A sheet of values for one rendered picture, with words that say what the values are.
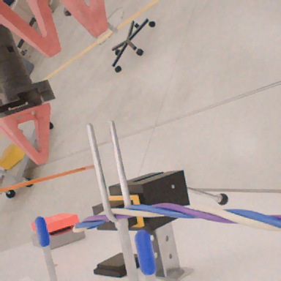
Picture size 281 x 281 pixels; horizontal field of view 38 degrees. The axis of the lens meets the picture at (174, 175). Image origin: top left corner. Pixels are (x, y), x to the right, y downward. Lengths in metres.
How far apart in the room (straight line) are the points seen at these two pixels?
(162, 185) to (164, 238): 0.05
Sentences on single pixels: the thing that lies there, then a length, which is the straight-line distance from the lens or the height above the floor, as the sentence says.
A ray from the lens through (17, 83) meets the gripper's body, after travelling 0.56.
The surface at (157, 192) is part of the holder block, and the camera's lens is 0.34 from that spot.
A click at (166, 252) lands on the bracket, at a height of 1.11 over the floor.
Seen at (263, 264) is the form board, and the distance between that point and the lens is 0.37.
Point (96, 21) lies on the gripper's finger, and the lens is 0.30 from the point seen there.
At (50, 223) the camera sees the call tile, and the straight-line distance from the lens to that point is 0.57.
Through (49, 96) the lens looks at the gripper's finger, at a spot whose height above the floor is 1.20.
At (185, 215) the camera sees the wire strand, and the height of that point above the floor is 1.21.
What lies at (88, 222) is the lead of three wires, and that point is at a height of 1.21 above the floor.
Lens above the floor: 1.33
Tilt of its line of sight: 33 degrees down
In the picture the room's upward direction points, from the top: 58 degrees counter-clockwise
